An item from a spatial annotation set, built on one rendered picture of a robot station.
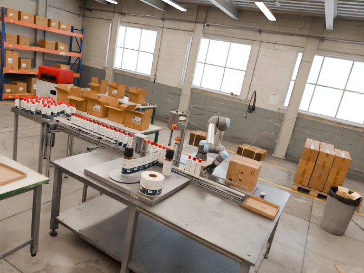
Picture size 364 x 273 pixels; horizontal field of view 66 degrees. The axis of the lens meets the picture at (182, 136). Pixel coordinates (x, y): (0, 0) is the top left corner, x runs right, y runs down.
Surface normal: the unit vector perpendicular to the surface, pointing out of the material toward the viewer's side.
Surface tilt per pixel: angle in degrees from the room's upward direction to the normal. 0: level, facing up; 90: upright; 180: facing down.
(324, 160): 90
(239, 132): 90
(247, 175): 90
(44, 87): 90
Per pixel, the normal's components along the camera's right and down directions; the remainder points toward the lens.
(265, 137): -0.47, 0.14
